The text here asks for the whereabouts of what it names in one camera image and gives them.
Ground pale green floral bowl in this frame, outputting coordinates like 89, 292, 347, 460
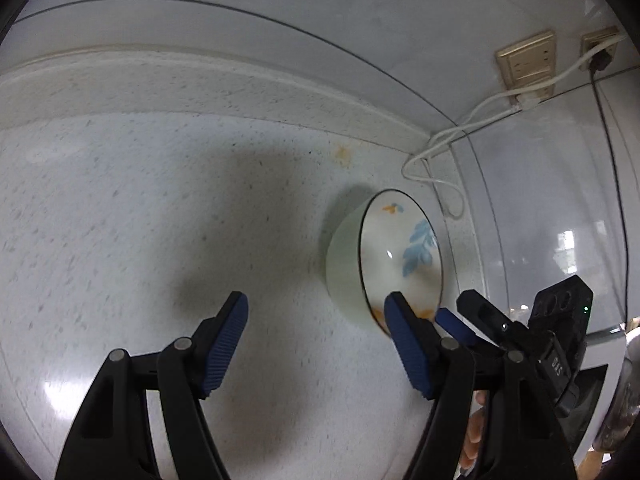
326, 188, 444, 334

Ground right hand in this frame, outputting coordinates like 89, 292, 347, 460
459, 390, 488, 470

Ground white power cable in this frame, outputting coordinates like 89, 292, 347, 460
400, 31, 629, 220

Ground beige wall socket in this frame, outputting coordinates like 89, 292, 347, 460
580, 25, 620, 72
495, 30, 556, 90

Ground black power cable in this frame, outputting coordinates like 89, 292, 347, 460
587, 52, 630, 328

